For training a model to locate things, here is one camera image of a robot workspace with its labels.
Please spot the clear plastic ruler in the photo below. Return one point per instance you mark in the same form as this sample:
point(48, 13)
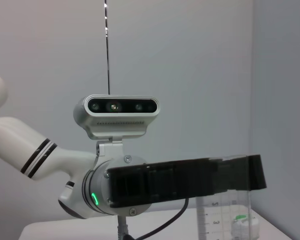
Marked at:
point(215, 220)

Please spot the clear green-label water bottle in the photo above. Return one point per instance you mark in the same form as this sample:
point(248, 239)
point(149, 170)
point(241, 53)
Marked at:
point(245, 227)

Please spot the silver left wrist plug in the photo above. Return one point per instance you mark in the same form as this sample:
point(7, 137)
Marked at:
point(122, 225)

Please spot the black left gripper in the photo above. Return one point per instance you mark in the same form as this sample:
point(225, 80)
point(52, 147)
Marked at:
point(140, 185)

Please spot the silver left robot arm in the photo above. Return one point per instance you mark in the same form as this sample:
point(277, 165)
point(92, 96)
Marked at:
point(52, 160)

